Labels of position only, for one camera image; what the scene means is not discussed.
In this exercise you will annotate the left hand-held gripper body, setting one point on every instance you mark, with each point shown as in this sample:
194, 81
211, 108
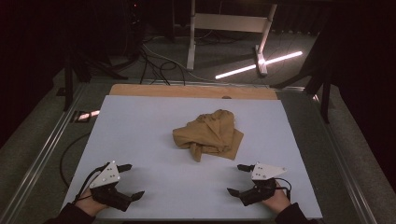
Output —
106, 177

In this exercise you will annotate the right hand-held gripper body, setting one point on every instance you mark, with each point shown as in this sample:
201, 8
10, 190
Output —
264, 172

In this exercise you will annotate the tan children's pants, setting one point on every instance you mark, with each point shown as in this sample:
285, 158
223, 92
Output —
214, 133

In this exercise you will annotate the person's left hand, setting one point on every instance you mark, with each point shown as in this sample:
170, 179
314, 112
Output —
88, 204

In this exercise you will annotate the pale blue table mat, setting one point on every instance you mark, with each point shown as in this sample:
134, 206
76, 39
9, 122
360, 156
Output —
162, 130

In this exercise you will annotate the wooden table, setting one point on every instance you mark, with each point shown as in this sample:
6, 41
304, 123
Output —
174, 91

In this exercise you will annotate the black metal stand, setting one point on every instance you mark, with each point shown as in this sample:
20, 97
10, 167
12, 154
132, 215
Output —
325, 93
68, 81

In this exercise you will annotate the glowing light strip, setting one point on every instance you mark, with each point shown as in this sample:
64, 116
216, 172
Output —
280, 58

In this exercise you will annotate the dark computer tower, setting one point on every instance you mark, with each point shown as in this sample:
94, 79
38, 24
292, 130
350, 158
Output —
135, 28

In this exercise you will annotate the metal floor rail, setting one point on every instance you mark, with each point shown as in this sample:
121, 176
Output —
37, 158
342, 161

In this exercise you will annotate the white desk frame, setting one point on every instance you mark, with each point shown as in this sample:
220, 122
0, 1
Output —
230, 22

